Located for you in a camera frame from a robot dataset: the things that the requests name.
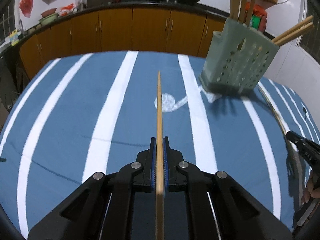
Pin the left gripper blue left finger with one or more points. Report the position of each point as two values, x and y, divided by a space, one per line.
102 206

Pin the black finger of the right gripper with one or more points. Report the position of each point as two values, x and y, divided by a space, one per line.
307 149

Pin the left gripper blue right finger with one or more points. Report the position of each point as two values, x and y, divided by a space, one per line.
217 206

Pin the person right hand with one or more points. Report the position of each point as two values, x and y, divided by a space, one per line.
310 190

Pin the blue white striped tablecloth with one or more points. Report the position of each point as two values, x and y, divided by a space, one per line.
89 113

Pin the right window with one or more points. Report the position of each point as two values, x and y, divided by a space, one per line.
309 42

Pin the window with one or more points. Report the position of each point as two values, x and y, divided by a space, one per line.
7 21
309 42

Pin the green perforated utensil holder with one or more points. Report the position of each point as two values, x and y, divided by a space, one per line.
237 59

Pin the lower wooden cabinets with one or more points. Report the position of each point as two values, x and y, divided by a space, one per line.
142 29

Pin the yellow detergent bottle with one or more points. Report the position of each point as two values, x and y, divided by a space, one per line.
13 37

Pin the stacked bowls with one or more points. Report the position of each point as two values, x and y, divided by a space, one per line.
48 16

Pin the black countertop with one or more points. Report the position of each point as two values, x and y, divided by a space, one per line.
196 8

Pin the left window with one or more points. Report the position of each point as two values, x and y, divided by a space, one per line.
7 21

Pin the red plastic bag on wall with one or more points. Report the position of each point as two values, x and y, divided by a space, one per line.
26 7

